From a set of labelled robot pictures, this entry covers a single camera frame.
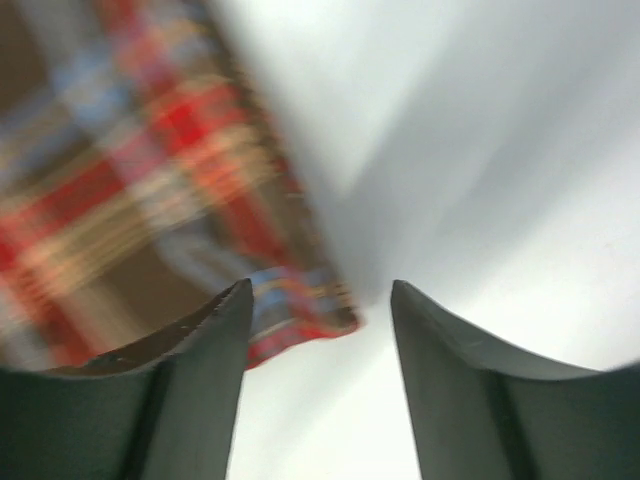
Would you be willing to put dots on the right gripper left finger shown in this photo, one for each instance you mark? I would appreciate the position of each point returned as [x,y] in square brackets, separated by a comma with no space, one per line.
[163,407]

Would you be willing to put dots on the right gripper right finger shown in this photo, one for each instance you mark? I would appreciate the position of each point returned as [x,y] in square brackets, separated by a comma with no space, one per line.
[482,408]

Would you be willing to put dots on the red brown plaid shirt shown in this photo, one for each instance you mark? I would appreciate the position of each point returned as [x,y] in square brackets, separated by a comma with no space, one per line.
[139,179]

